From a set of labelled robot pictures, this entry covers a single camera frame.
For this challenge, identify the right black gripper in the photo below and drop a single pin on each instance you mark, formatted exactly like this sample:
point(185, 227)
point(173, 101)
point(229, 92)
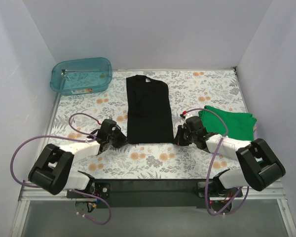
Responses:
point(183, 136)

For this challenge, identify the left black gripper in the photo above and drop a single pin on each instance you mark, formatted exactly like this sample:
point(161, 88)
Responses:
point(119, 138)

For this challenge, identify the black t shirt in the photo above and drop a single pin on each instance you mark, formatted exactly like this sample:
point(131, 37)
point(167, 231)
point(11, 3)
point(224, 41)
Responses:
point(149, 111)

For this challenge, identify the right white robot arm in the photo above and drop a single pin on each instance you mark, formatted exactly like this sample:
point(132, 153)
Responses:
point(259, 166)

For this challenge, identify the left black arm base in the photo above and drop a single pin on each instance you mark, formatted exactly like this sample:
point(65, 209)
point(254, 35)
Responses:
point(99, 189)

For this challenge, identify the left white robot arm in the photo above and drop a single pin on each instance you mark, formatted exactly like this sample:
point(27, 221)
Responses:
point(53, 171)

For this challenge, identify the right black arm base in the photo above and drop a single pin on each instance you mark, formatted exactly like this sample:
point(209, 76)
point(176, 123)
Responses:
point(213, 191)

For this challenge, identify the green folded t shirt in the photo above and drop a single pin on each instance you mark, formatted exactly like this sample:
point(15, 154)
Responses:
point(240, 125)

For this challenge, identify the teal plastic bin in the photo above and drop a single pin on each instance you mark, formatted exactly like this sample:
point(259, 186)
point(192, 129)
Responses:
point(81, 76)

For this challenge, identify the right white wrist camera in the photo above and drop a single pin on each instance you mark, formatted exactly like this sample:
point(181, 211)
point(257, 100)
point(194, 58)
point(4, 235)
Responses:
point(185, 115)

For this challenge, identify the aluminium frame rail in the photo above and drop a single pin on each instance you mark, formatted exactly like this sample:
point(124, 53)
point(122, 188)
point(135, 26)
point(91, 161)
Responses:
point(146, 208)

